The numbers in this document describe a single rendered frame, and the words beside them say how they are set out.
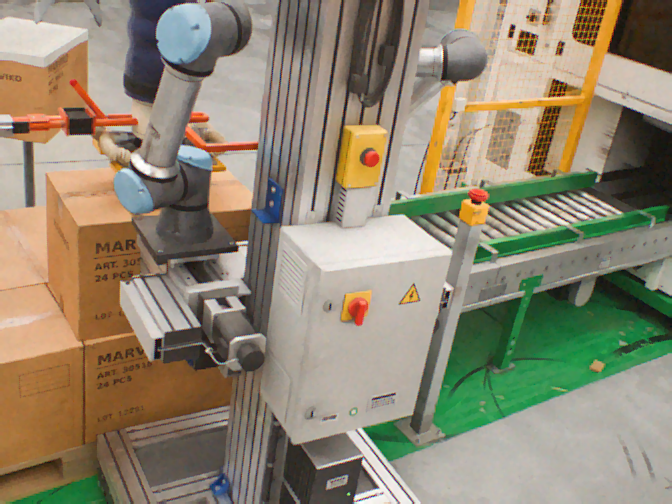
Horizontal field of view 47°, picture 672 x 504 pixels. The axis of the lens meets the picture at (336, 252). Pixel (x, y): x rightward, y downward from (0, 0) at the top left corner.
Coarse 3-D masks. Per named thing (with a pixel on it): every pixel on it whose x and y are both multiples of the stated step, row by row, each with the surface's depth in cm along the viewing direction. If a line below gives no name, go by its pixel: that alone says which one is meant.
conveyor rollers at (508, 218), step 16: (560, 192) 425; (576, 192) 428; (496, 208) 392; (512, 208) 395; (528, 208) 399; (544, 208) 401; (560, 208) 404; (576, 208) 407; (592, 208) 410; (608, 208) 413; (416, 224) 361; (432, 224) 357; (448, 224) 360; (496, 224) 370; (512, 224) 374; (528, 224) 377; (544, 224) 380; (560, 224) 384; (448, 240) 346; (480, 240) 354
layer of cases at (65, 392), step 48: (0, 240) 288; (0, 288) 260; (48, 288) 265; (0, 336) 237; (48, 336) 240; (0, 384) 229; (48, 384) 238; (96, 384) 248; (144, 384) 260; (192, 384) 272; (0, 432) 236; (48, 432) 246; (96, 432) 257
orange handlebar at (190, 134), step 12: (24, 120) 222; (36, 120) 220; (48, 120) 221; (60, 120) 224; (96, 120) 229; (108, 120) 230; (120, 120) 232; (132, 120) 234; (192, 120) 243; (204, 120) 246; (192, 132) 231; (204, 144) 224; (216, 144) 225; (228, 144) 227; (240, 144) 228; (252, 144) 230
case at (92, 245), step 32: (64, 192) 239; (96, 192) 243; (224, 192) 257; (64, 224) 236; (96, 224) 224; (128, 224) 230; (224, 224) 247; (64, 256) 241; (96, 256) 229; (128, 256) 235; (64, 288) 247; (96, 288) 234; (96, 320) 239
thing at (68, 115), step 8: (64, 112) 225; (72, 112) 229; (80, 112) 230; (88, 112) 230; (64, 120) 224; (72, 120) 223; (80, 120) 224; (88, 120) 225; (64, 128) 225; (72, 128) 225; (80, 128) 226; (88, 128) 227
